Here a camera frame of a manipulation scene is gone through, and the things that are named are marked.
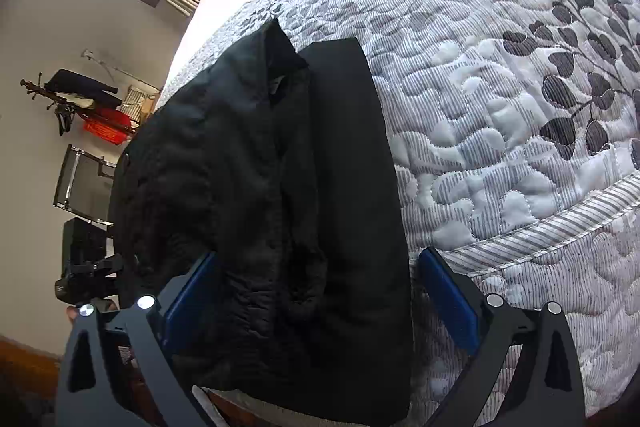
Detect black pants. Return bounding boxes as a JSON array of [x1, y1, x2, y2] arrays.
[[110, 20, 326, 388]]

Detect person left hand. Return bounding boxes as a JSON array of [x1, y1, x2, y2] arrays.
[[66, 306, 79, 323]]

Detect red hanging bag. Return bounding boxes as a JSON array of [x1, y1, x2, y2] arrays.
[[81, 106, 134, 145]]

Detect wooden coat rack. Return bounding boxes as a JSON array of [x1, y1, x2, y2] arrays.
[[19, 74, 137, 138]]

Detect dark grey folded garment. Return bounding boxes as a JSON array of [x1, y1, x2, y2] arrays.
[[213, 39, 413, 426]]

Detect white grey leaf quilt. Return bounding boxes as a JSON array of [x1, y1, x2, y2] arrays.
[[162, 0, 639, 416]]

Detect black metal frame chair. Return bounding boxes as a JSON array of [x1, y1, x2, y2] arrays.
[[53, 144, 115, 227]]

